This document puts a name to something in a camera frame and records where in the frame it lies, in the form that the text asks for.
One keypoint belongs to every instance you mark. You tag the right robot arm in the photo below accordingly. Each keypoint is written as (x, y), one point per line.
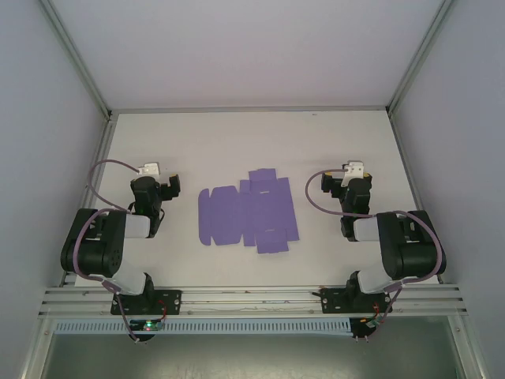
(410, 252)

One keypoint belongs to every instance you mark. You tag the aluminium table side rail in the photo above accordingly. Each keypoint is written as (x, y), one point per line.
(103, 150)
(406, 158)

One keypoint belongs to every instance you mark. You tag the aluminium mounting rail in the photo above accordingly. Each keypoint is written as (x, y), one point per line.
(252, 300)

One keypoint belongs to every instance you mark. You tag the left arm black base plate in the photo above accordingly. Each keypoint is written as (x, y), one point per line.
(171, 302)

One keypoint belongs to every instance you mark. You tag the aluminium frame crossbar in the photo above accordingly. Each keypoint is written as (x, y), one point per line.
(248, 109)

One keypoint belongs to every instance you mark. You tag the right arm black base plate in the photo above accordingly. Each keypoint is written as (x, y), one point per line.
(333, 301)

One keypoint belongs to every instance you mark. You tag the aluminium frame post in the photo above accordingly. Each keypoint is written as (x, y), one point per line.
(75, 59)
(420, 55)

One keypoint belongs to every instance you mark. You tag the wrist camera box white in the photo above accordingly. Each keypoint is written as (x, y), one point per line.
(151, 169)
(354, 169)

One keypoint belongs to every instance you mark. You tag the purple paper box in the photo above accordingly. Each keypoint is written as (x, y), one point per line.
(252, 213)

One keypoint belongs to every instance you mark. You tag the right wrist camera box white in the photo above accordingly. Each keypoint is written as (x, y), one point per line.
(354, 169)

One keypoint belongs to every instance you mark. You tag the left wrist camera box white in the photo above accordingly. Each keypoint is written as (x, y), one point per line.
(151, 169)

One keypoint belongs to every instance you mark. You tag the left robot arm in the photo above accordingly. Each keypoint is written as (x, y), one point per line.
(94, 245)

